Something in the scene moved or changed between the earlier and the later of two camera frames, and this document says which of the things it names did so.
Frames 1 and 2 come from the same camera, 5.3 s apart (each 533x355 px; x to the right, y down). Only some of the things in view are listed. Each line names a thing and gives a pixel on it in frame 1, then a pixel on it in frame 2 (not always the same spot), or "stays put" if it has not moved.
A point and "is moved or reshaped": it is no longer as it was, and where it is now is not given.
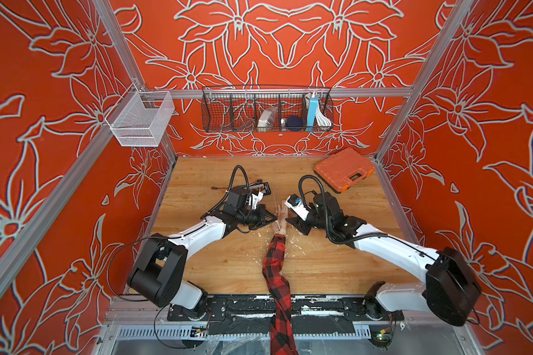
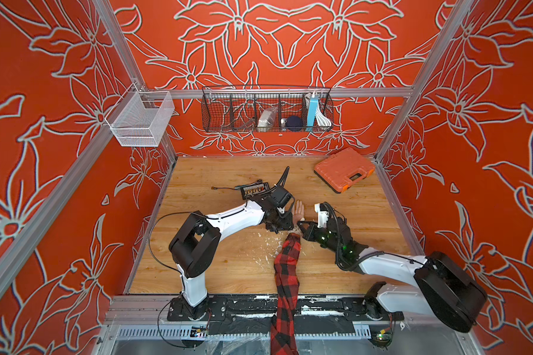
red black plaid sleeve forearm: (283, 338) is moved or reshaped
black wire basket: (266, 109) stays put
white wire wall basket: (139, 118) stays put
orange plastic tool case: (344, 169) stays put
